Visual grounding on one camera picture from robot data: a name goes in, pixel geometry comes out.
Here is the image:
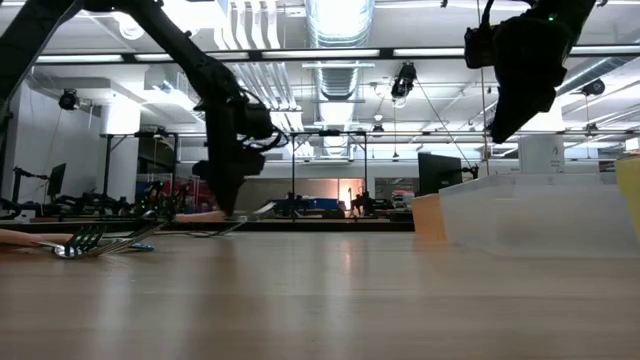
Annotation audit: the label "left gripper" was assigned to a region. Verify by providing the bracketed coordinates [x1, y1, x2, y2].
[192, 98, 267, 218]

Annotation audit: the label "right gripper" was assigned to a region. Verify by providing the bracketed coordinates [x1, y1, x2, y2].
[490, 12, 575, 145]

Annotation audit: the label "red storage bins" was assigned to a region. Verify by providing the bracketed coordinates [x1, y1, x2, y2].
[172, 177, 201, 211]

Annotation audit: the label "white column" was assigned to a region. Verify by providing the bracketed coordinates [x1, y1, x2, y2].
[517, 133, 567, 175]

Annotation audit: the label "black ceiling spotlight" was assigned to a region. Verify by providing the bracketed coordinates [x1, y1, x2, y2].
[390, 61, 419, 101]
[58, 88, 81, 112]
[581, 78, 607, 98]

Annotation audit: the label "blue background table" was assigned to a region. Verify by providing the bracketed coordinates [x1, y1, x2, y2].
[259, 196, 346, 220]

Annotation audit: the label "black background monitor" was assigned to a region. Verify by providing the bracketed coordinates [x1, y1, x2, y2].
[417, 151, 465, 197]

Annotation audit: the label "clear plastic bin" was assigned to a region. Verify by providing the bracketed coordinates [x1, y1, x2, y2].
[438, 172, 640, 259]

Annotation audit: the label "background robot arms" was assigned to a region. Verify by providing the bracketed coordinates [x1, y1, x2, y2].
[0, 164, 174, 222]

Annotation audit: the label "orange plastic bin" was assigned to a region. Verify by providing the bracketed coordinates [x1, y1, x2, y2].
[411, 193, 448, 242]

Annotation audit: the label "yellow plastic bin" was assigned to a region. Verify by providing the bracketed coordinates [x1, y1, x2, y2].
[615, 156, 640, 241]

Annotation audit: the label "small black monitor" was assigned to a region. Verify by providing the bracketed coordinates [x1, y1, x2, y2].
[46, 162, 68, 200]

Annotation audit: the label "black beam with light strips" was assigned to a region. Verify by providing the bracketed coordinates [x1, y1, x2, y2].
[0, 46, 640, 65]

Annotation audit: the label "thin hanging cable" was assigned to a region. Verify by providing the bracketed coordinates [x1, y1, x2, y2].
[477, 67, 490, 176]

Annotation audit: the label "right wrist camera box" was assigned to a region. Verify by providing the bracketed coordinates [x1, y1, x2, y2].
[463, 24, 497, 70]

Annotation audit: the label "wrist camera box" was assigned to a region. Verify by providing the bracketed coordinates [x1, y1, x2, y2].
[463, 24, 497, 70]
[243, 102, 276, 141]

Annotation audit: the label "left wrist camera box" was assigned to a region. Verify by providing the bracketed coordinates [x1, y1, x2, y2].
[243, 102, 276, 141]

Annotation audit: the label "black metal table frame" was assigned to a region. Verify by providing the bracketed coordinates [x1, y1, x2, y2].
[0, 218, 416, 233]

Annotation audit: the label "black background station frame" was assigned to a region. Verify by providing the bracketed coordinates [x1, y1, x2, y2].
[98, 128, 370, 222]

